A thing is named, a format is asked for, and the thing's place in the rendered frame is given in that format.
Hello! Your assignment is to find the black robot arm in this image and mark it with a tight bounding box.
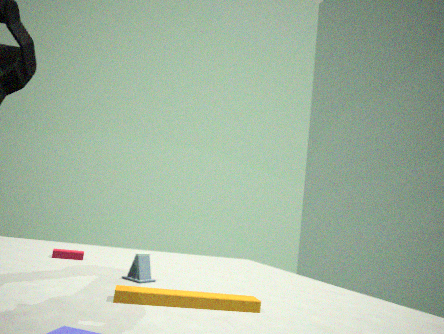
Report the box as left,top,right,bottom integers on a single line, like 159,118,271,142
0,0,37,104

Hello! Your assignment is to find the yellow bar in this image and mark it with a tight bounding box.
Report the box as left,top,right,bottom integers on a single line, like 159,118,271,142
113,285,261,313

